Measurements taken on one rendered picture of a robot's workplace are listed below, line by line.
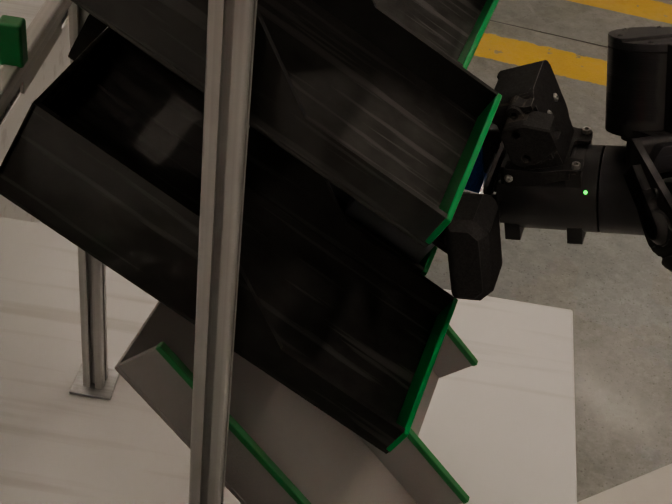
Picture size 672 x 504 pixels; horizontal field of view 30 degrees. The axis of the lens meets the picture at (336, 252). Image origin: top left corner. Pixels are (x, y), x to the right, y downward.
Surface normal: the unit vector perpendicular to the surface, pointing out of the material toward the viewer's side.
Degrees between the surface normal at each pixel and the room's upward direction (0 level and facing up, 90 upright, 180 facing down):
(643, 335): 0
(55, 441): 0
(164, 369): 90
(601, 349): 0
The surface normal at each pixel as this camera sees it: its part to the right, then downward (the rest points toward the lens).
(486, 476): 0.10, -0.77
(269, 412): 0.74, -0.36
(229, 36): -0.13, 0.62
